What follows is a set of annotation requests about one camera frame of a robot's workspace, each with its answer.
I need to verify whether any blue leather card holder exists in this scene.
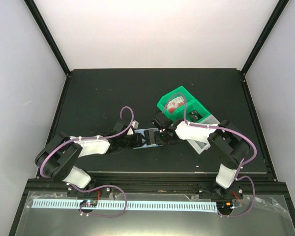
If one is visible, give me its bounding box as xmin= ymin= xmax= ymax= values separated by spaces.
xmin=134 ymin=128 xmax=161 ymax=149

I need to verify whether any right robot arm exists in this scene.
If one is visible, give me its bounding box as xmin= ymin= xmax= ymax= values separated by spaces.
xmin=152 ymin=113 xmax=250 ymax=198

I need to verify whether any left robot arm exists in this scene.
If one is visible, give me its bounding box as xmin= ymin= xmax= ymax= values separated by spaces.
xmin=35 ymin=120 xmax=148 ymax=196

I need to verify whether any black card in bin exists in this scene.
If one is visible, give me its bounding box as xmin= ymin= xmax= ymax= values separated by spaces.
xmin=188 ymin=110 xmax=202 ymax=122

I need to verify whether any red white card stack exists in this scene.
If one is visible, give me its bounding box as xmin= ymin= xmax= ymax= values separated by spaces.
xmin=165 ymin=96 xmax=184 ymax=114

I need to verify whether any green plastic bin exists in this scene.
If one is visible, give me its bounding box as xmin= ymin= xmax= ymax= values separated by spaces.
xmin=157 ymin=86 xmax=211 ymax=123

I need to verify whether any white plastic bin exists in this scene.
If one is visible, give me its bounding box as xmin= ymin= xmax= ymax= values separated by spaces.
xmin=187 ymin=115 xmax=219 ymax=154

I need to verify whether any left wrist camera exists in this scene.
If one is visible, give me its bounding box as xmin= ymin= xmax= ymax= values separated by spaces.
xmin=127 ymin=120 xmax=139 ymax=135

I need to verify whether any white slotted cable duct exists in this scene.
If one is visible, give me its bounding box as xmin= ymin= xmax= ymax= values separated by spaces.
xmin=31 ymin=199 xmax=218 ymax=213

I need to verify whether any black aluminium frame rail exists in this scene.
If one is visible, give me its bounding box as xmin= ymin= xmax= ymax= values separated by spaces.
xmin=23 ymin=172 xmax=289 ymax=197

